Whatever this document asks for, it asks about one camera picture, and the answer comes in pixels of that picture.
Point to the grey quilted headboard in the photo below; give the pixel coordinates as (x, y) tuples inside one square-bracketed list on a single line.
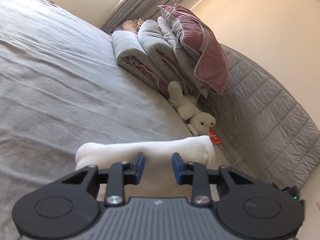
[(265, 132)]

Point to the white plush dog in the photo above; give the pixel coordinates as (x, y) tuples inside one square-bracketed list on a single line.
[(198, 122)]

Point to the pink bundle by curtain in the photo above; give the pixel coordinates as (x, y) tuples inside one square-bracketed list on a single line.
[(132, 25)]

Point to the folded grey quilt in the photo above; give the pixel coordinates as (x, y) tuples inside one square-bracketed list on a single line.
[(155, 56)]

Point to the white Winnie the Pooh sweatshirt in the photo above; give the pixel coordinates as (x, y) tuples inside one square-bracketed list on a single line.
[(158, 180)]

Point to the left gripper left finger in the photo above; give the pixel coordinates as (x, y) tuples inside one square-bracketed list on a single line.
[(73, 203)]

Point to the mauve pillow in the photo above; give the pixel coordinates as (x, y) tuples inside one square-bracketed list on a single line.
[(198, 40)]

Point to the orange book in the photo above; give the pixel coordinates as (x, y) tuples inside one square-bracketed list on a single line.
[(213, 137)]

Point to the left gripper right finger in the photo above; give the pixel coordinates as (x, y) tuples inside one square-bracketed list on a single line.
[(243, 205)]

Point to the grey bed sheet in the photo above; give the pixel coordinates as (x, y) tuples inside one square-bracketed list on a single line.
[(61, 88)]

